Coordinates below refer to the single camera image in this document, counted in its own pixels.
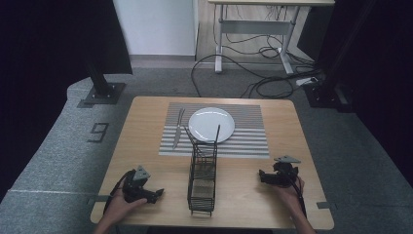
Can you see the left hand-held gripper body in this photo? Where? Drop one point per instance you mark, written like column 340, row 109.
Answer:
column 134, row 185

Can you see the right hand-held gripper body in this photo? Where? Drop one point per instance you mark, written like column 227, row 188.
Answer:
column 283, row 174

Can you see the person's right hand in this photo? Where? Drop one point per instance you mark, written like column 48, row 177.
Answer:
column 289, row 196

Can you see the person's left hand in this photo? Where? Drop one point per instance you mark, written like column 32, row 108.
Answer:
column 121, row 208

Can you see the grey tape strip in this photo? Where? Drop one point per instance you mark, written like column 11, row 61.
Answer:
column 326, row 205
column 99, row 199

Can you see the grey striped placemat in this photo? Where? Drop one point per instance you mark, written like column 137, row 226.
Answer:
column 250, row 136

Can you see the silver table knife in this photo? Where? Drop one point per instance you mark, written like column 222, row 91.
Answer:
column 177, row 133

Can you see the dark thin stick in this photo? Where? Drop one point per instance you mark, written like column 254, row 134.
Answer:
column 217, row 133
column 189, row 135

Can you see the white round plate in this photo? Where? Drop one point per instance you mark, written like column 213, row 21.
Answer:
column 211, row 124

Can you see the white power strip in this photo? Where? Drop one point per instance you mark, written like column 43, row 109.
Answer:
column 307, row 80

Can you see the dark curtain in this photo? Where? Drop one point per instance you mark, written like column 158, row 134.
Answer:
column 383, row 81
column 48, row 65

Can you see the black stand with base plate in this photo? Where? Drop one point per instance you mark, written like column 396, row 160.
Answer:
column 102, row 87
column 328, row 94

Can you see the white desk frame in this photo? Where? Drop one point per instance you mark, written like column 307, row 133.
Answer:
column 256, row 27

